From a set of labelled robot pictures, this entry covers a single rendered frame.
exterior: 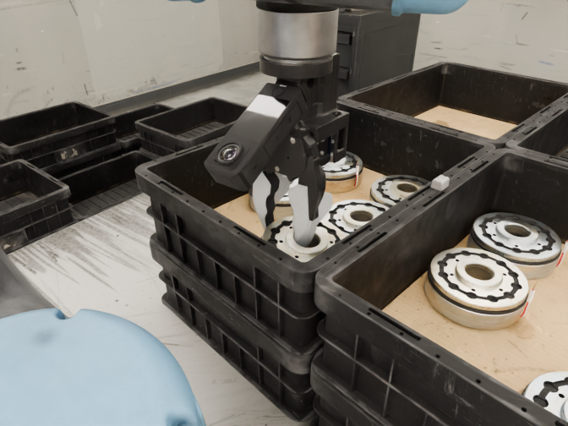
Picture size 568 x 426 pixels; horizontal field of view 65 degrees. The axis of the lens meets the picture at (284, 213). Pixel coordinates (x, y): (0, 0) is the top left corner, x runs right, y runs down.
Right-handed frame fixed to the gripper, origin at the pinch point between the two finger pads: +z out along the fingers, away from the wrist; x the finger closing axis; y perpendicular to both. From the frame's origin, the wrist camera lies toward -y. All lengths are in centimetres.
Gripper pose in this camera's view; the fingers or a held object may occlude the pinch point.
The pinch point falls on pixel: (281, 236)
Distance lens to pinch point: 52.5
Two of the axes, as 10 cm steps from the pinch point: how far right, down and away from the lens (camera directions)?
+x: -7.8, -3.3, 5.3
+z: -0.1, 8.5, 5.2
